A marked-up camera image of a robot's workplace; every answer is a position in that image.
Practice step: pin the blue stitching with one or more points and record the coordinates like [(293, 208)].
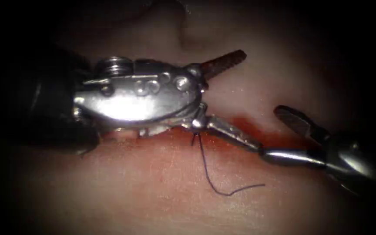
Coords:
[(194, 137)]

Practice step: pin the right arm needle driver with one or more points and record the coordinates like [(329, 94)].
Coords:
[(348, 160)]

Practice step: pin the right arm needle driver jaw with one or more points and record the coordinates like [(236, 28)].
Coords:
[(292, 157), (297, 122)]

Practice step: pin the left arm needle driver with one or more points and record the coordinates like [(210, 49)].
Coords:
[(135, 101)]

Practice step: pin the left arm needle driver jaw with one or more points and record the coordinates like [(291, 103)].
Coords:
[(224, 63), (230, 132)]

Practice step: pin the blue thread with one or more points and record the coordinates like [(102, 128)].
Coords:
[(207, 173)]

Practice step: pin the tissue pad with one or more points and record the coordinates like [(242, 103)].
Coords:
[(162, 182)]

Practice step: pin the dark left arm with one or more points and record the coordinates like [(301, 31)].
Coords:
[(51, 104)]

